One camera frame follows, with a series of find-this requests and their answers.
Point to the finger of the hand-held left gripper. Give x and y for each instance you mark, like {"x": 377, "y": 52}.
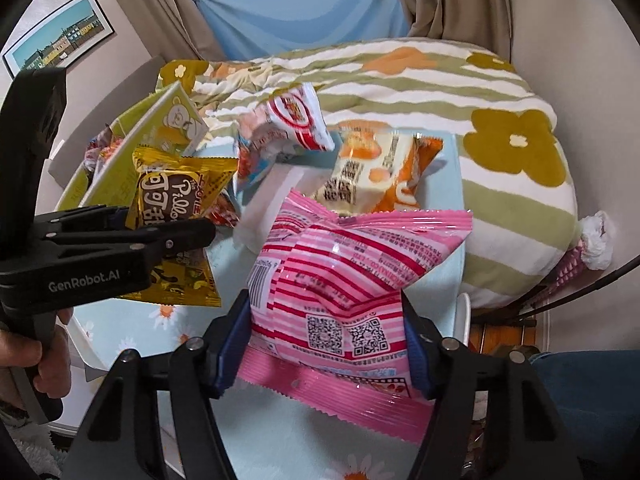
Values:
{"x": 75, "y": 220}
{"x": 180, "y": 240}

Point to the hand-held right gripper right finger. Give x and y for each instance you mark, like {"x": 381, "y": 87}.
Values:
{"x": 417, "y": 355}

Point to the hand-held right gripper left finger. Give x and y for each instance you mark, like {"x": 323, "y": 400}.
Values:
{"x": 232, "y": 342}

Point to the yellow brown snack packet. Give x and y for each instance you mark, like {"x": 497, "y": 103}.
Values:
{"x": 165, "y": 195}

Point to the pink striped snack packet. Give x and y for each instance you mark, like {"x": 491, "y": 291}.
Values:
{"x": 340, "y": 270}

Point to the yellow-green cardboard box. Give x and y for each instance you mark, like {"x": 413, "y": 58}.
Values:
{"x": 170, "y": 120}

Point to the person's left hand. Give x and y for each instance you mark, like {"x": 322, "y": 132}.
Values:
{"x": 55, "y": 360}

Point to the grey headboard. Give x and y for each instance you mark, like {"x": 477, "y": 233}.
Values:
{"x": 100, "y": 90}

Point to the red white round-logo packet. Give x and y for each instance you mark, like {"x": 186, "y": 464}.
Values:
{"x": 292, "y": 115}

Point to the pink patterned cone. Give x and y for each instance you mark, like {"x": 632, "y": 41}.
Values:
{"x": 567, "y": 270}

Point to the cream orange snack packet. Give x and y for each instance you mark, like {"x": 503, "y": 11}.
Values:
{"x": 360, "y": 170}

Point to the white crumpled tissue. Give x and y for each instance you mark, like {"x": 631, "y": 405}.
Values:
{"x": 597, "y": 240}

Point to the beige curtain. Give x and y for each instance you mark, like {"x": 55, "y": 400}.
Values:
{"x": 450, "y": 0}
{"x": 165, "y": 5}

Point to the light blue cloth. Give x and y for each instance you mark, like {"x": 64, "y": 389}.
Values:
{"x": 300, "y": 10}

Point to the striped floral blanket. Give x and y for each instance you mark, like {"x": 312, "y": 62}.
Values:
{"x": 425, "y": 90}

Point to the wall poster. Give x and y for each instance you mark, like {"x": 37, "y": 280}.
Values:
{"x": 60, "y": 35}

